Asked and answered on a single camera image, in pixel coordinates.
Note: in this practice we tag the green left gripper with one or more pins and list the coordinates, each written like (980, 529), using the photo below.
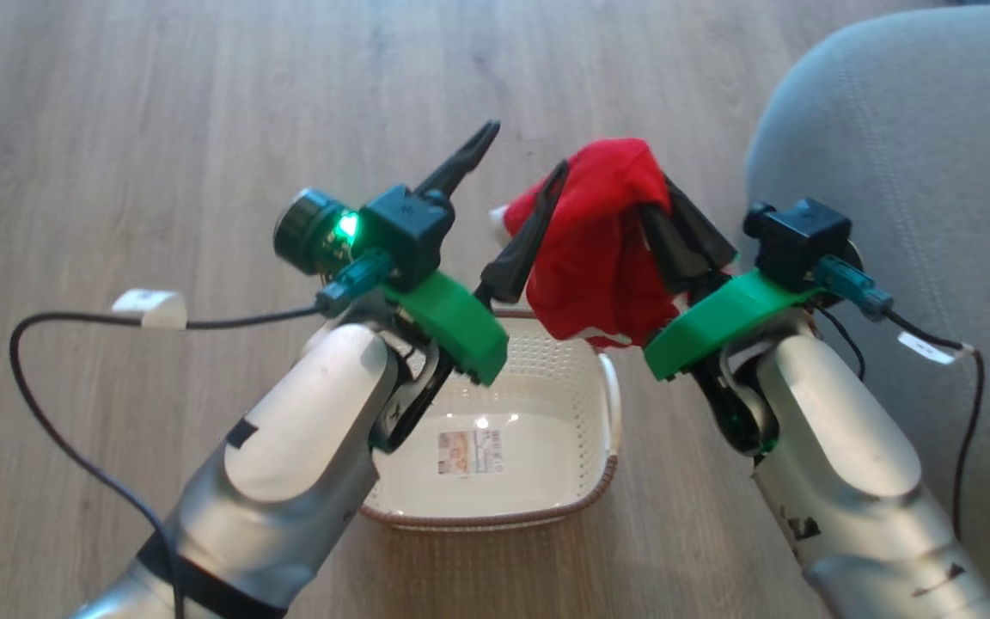
(448, 322)

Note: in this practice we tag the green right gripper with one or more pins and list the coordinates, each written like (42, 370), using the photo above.
(718, 322)

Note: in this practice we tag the red cloth garment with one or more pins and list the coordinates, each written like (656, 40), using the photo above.
(598, 249)

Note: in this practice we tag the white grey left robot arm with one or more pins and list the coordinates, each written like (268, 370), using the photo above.
(289, 464)

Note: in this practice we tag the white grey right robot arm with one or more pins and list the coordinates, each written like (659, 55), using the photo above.
(856, 481)

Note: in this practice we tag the grey fabric sofa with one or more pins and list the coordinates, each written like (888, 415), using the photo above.
(916, 172)

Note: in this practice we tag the white perforated laundry basket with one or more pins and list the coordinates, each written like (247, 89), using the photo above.
(538, 447)

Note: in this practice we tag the printed basket sticker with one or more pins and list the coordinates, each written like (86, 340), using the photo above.
(471, 452)

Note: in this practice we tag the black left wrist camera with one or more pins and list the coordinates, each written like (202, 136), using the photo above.
(392, 228)

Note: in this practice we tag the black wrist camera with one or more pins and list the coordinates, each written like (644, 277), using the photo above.
(392, 228)
(796, 241)

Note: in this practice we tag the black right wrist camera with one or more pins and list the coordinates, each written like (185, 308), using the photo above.
(796, 241)

